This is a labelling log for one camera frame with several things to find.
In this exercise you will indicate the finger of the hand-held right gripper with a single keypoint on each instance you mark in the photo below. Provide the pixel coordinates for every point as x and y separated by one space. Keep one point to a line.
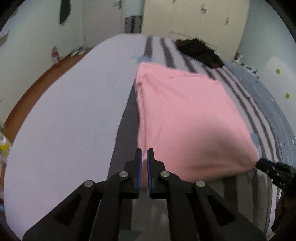
268 166

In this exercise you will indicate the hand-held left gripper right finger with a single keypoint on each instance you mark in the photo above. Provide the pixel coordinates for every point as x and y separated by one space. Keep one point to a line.
149 178

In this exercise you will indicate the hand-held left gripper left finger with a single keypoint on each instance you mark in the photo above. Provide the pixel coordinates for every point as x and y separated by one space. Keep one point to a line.
139 176

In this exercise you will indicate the pink shirt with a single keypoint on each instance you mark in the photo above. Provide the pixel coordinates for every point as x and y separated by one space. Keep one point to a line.
185 115

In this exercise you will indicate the green apple sticker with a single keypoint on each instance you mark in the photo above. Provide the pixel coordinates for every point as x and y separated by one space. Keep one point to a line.
287 95
278 71

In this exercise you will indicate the white headboard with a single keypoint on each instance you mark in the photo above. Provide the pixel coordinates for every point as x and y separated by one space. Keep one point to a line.
270 81

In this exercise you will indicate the striped star print bed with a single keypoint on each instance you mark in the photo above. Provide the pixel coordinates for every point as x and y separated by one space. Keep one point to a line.
69 115

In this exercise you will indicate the white nightstand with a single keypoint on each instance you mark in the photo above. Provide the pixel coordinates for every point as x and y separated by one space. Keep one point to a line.
238 60

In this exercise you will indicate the dark red garment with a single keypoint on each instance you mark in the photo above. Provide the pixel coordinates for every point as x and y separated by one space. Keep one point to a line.
215 65

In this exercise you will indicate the black clothing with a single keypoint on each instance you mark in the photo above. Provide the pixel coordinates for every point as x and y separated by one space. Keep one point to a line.
196 48

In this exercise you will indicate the white detergent bottle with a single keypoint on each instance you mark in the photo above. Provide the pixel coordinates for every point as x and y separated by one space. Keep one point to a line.
4 148

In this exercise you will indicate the red fire extinguisher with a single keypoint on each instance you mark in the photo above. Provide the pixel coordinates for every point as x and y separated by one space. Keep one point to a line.
55 58

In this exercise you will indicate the dark trunk suitcase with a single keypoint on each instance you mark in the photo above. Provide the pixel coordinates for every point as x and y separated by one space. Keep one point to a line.
133 24

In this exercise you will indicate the white door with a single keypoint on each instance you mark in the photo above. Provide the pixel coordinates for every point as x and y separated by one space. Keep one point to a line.
101 23

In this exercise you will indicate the cream wardrobe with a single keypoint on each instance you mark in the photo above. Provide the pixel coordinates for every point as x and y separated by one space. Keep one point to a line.
185 18

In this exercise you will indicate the dark hanging garment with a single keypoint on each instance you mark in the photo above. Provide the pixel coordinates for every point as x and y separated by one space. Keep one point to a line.
64 10

